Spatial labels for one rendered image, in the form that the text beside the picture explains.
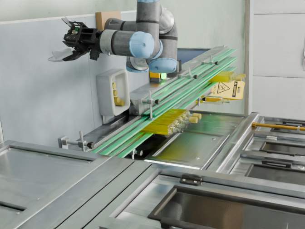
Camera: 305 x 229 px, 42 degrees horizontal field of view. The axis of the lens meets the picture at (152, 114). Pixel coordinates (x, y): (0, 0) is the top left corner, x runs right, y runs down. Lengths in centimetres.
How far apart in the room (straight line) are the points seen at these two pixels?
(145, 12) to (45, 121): 78
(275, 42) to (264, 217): 712
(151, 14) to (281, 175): 116
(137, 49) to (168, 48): 48
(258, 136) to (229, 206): 148
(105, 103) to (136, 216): 115
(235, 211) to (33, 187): 60
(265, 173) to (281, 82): 617
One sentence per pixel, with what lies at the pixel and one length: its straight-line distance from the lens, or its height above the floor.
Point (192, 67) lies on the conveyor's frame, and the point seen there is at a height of 87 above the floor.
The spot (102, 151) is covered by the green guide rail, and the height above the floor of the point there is 93.
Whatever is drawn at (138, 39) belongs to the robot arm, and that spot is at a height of 140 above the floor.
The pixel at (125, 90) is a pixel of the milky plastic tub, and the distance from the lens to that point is 224.
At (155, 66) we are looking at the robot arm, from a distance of 164.
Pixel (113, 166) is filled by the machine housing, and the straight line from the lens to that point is 131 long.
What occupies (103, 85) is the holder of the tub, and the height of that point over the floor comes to 79.
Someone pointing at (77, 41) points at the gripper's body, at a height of 120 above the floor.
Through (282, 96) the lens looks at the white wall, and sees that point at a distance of 828.
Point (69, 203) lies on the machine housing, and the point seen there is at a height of 130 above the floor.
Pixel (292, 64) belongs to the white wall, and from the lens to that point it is 811.
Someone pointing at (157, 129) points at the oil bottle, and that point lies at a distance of 223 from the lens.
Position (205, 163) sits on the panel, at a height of 132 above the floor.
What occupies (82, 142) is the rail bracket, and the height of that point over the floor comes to 97.
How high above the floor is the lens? 196
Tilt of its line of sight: 26 degrees down
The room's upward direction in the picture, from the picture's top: 95 degrees clockwise
